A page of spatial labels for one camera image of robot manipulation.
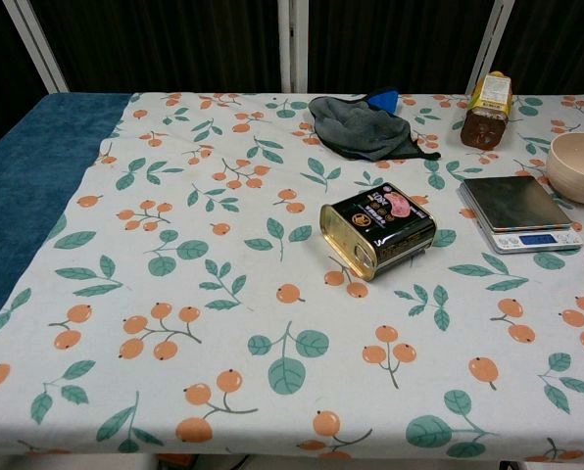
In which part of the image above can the beige bowl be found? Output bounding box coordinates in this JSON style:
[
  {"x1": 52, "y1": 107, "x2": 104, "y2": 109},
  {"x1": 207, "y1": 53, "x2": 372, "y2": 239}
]
[{"x1": 546, "y1": 132, "x2": 584, "y2": 206}]

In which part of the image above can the silver digital kitchen scale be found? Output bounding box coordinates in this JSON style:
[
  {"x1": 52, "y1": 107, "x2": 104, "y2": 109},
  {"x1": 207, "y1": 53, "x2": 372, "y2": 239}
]
[{"x1": 458, "y1": 174, "x2": 583, "y2": 255}]

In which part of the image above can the white tablecloth with fruit print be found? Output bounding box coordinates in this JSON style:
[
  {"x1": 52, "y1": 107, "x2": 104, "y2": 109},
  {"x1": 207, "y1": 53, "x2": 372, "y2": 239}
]
[{"x1": 0, "y1": 91, "x2": 584, "y2": 462}]

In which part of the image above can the black luncheon meat can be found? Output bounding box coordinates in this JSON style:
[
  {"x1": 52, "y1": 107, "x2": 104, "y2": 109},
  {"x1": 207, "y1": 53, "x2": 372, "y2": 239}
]
[{"x1": 319, "y1": 182, "x2": 439, "y2": 283}]

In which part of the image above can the grey cloth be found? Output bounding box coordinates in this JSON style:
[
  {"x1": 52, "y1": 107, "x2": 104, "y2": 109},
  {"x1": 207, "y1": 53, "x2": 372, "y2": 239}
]
[{"x1": 308, "y1": 95, "x2": 442, "y2": 163}]

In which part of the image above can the blue cloth piece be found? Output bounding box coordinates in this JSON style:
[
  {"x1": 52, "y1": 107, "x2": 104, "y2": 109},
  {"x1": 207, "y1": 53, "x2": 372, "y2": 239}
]
[{"x1": 365, "y1": 87, "x2": 400, "y2": 117}]

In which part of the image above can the tea bottle with yellow label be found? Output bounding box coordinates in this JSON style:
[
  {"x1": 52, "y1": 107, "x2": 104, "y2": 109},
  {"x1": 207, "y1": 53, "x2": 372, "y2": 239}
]
[{"x1": 460, "y1": 71, "x2": 514, "y2": 150}]

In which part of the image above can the blue velvet cloth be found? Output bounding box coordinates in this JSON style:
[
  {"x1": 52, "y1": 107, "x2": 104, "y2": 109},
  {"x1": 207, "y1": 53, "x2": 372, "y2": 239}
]
[{"x1": 0, "y1": 92, "x2": 132, "y2": 344}]

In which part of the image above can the white metal frame post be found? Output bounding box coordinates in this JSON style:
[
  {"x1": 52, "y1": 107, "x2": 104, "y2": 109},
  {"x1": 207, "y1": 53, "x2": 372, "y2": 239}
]
[
  {"x1": 7, "y1": 0, "x2": 71, "y2": 94},
  {"x1": 465, "y1": 0, "x2": 513, "y2": 94},
  {"x1": 276, "y1": 0, "x2": 311, "y2": 94}
]

